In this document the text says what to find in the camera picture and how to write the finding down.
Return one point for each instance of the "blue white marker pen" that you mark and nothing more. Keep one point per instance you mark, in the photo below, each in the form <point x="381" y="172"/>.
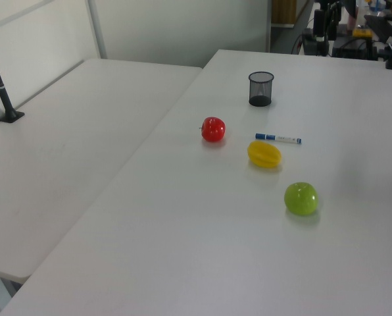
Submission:
<point x="265" y="136"/>

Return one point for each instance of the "black mesh pen cup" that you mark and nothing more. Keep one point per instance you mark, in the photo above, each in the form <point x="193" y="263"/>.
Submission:
<point x="260" y="100"/>

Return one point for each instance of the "red plastic apple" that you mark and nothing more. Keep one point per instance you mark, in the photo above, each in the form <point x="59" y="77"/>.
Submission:
<point x="213" y="130"/>

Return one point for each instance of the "yellow plastic starfruit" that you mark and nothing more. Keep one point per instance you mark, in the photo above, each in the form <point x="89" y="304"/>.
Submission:
<point x="264" y="154"/>

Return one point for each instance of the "green plastic apple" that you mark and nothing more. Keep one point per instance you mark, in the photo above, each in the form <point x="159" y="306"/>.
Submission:
<point x="301" y="199"/>

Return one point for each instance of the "white side table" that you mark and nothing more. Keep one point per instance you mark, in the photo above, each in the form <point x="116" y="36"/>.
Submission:
<point x="67" y="131"/>

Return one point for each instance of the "wooden cabinet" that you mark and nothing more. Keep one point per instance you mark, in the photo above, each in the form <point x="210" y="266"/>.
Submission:
<point x="283" y="11"/>

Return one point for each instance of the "yellow device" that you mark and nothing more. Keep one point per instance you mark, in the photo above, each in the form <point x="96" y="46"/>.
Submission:
<point x="362" y="33"/>

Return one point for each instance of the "grey partition post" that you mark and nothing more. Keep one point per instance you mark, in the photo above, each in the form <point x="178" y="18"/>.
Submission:
<point x="97" y="29"/>

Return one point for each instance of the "black upright equipment post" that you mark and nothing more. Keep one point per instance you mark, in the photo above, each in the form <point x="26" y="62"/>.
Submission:
<point x="319" y="29"/>

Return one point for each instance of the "black gooseneck camera stand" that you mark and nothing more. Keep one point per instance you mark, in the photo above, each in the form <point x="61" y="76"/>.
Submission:
<point x="10" y="115"/>

